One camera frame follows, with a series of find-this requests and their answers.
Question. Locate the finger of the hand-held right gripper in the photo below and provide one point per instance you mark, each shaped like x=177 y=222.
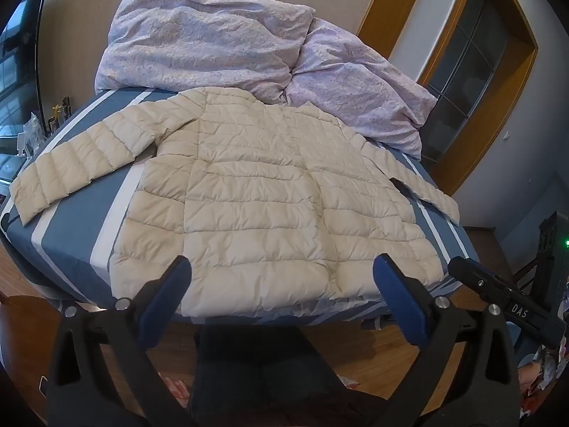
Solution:
x=529 y=313

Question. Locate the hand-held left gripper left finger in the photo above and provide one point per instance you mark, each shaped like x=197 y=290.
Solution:
x=165 y=292

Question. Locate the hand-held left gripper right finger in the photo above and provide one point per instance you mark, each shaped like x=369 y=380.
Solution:
x=400 y=298

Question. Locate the beige quilted down jacket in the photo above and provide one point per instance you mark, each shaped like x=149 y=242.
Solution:
x=266 y=195

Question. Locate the bed with blue striped sheet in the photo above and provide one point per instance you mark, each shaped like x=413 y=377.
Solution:
x=71 y=235

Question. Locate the person's legs in dark trousers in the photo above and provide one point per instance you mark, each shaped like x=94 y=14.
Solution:
x=266 y=378

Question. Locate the clear plastic bag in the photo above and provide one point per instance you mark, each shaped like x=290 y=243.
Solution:
x=32 y=135

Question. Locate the lilac floral duvet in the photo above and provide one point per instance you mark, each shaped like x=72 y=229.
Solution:
x=200 y=40

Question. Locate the black television screen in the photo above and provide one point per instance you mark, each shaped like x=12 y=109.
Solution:
x=17 y=75

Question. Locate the wooden door frame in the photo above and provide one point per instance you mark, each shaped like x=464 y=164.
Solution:
x=520 y=75

